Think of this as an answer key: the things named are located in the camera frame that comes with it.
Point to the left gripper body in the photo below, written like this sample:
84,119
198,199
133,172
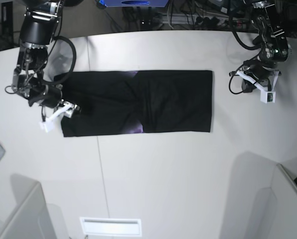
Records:
260,71

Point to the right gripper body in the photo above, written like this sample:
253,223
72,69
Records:
49,97

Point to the black T-shirt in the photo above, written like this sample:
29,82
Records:
117,102

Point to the white partition panel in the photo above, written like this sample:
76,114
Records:
30,219

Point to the blue box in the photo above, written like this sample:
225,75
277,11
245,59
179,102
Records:
141,3

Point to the white power strip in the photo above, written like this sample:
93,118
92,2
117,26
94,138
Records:
192,20

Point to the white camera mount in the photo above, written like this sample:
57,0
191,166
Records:
64,109
267,93

